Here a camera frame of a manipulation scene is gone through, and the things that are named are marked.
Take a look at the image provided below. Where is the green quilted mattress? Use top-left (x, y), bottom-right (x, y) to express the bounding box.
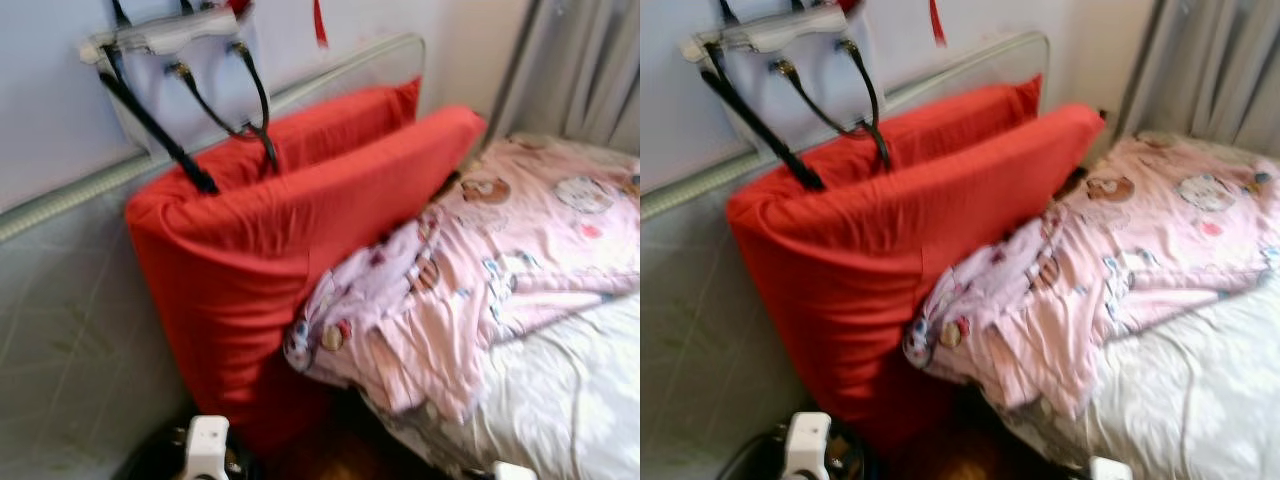
top-left (640, 148), bottom-right (813, 480)
top-left (0, 148), bottom-right (197, 480)

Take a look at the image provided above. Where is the pink cartoon print blanket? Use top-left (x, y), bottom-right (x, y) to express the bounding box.
top-left (282, 136), bottom-right (641, 423)
top-left (902, 134), bottom-right (1280, 423)

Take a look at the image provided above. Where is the bed with beige floral sheet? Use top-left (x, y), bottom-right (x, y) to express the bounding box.
top-left (358, 130), bottom-right (641, 480)
top-left (988, 130), bottom-right (1280, 480)

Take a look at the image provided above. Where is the grey curtain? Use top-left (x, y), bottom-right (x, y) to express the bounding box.
top-left (489, 0), bottom-right (641, 158)
top-left (1114, 0), bottom-right (1280, 158)

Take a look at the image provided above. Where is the red fabric cushion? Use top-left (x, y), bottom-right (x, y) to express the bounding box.
top-left (124, 104), bottom-right (489, 458)
top-left (726, 102), bottom-right (1107, 458)
top-left (164, 77), bottom-right (422, 193)
top-left (779, 74), bottom-right (1044, 188)

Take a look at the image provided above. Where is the black waste bin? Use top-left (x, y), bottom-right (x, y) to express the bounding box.
top-left (718, 422), bottom-right (883, 480)
top-left (130, 420), bottom-right (263, 480)

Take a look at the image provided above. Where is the beige mattress with rounded corner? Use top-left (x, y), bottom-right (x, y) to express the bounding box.
top-left (884, 29), bottom-right (1052, 118)
top-left (268, 32), bottom-right (427, 118)

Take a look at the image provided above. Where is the lavender bag with black straps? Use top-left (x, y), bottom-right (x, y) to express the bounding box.
top-left (79, 0), bottom-right (282, 197)
top-left (679, 0), bottom-right (892, 193)

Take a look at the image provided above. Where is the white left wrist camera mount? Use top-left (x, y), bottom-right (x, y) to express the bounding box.
top-left (782, 411), bottom-right (834, 480)
top-left (184, 414), bottom-right (232, 480)

